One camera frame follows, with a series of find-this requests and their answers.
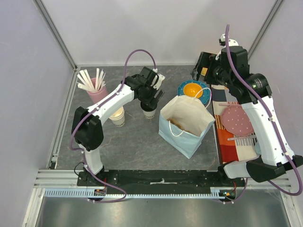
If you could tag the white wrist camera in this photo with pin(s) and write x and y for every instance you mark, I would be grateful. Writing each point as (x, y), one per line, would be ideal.
(231, 42)
(157, 81)

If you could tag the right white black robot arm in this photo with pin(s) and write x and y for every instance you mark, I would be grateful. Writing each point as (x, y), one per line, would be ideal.
(252, 91)

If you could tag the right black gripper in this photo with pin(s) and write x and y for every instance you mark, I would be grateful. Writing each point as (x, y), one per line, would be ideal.
(202, 67)

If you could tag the white wrapped straws bundle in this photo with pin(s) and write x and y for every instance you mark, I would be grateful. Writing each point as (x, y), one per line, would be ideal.
(89, 84)

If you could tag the pink dotted plate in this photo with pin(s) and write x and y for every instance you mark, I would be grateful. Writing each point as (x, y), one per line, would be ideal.
(235, 121)

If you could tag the orange bowl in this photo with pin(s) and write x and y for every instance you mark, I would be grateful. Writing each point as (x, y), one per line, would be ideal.
(193, 90)

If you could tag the slotted cable duct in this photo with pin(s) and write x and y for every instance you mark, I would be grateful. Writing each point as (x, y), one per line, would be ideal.
(213, 193)

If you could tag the brown cardboard cup carrier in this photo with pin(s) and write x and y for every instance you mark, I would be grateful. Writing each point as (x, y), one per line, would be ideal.
(182, 127)

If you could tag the stack of white paper cups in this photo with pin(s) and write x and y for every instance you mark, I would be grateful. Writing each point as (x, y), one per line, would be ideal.
(118, 117)

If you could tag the blue dotted plate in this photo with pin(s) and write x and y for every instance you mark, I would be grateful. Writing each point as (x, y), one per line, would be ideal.
(206, 96)

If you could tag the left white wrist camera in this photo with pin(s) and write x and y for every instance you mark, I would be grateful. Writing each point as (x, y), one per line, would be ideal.
(157, 81)

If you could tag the light blue mug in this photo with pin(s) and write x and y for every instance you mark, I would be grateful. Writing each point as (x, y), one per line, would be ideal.
(257, 148)

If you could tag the colourful patterned placemat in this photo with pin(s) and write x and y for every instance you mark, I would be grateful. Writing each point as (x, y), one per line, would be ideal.
(229, 150)

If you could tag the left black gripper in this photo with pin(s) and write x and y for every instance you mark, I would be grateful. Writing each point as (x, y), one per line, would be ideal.
(152, 102)

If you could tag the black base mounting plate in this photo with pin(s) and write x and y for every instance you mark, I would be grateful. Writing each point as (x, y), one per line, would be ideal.
(164, 181)

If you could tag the light blue paper bag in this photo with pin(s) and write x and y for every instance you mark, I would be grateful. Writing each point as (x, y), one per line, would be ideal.
(183, 123)

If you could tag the pink straw holder cup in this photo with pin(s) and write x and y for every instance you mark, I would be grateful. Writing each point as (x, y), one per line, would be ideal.
(99, 95)

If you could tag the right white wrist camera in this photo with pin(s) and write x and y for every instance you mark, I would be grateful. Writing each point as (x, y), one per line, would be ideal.
(231, 42)

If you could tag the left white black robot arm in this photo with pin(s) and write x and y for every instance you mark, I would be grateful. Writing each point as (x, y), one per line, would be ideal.
(87, 123)

